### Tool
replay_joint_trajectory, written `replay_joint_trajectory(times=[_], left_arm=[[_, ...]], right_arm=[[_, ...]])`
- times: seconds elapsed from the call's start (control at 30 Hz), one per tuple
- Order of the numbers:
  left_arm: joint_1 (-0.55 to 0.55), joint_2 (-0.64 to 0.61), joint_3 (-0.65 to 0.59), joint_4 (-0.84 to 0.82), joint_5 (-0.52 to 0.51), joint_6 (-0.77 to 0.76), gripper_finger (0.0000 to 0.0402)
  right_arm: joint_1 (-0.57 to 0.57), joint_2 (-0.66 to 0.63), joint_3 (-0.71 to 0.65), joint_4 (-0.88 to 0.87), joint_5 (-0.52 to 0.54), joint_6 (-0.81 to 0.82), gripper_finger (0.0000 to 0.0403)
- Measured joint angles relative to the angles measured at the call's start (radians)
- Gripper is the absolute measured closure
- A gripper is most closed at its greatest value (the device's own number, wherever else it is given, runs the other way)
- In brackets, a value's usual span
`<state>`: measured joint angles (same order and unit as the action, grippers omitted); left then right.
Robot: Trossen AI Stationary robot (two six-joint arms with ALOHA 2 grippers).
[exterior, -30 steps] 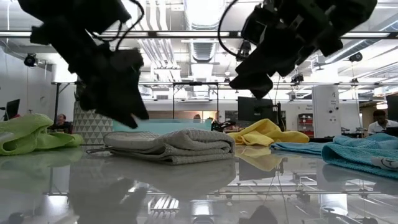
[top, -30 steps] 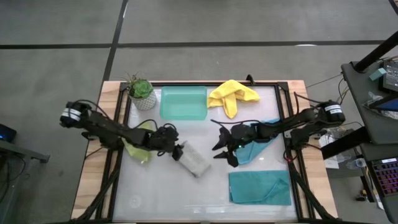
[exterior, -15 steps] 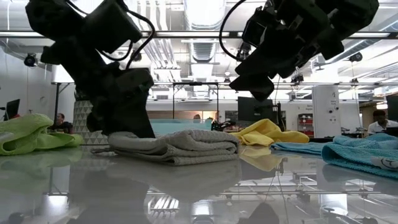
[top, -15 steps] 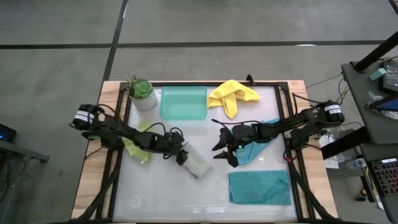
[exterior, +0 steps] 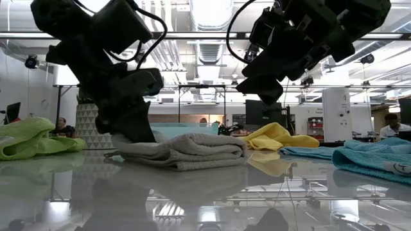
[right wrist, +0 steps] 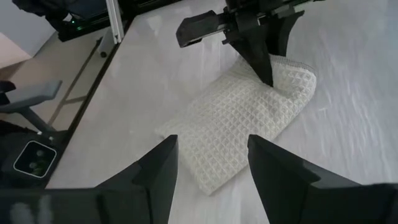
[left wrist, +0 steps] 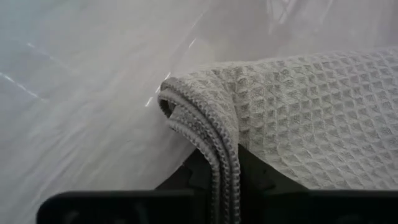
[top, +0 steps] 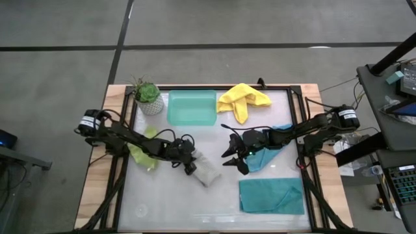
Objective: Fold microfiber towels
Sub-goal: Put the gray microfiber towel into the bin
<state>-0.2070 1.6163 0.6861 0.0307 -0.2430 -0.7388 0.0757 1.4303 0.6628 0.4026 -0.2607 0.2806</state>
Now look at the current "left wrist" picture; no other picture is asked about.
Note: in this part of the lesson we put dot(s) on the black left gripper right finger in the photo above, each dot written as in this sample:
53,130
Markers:
255,180

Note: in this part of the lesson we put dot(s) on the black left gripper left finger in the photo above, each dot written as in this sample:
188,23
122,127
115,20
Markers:
196,177

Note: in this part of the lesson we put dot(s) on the grey waffle microfiber towel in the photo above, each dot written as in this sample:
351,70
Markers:
311,118

